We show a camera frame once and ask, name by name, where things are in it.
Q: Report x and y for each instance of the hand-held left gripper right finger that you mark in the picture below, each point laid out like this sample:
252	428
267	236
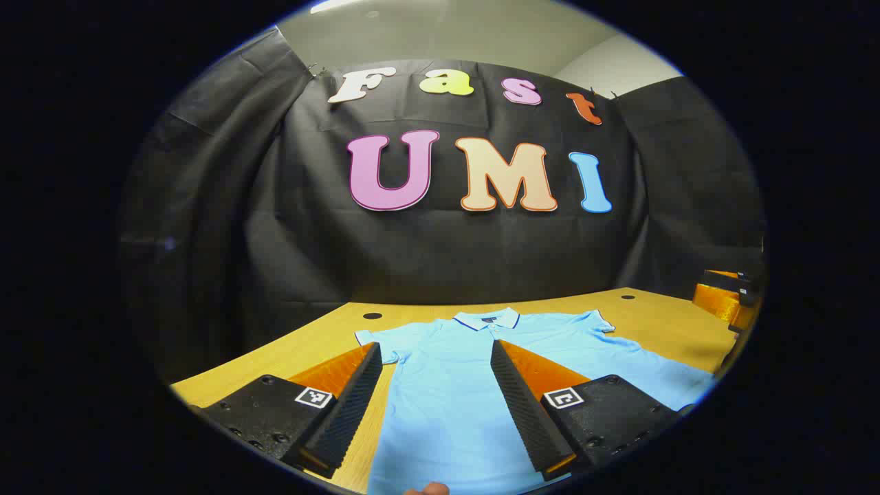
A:
522	412

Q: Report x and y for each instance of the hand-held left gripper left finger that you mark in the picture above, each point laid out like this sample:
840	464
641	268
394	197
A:
350	405

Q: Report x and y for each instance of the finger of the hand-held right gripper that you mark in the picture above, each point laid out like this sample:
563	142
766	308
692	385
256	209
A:
718	302

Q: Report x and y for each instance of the light blue T-shirt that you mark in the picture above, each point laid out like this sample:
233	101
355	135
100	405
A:
447	385

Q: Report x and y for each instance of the black backdrop cloth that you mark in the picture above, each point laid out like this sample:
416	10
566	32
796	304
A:
481	247

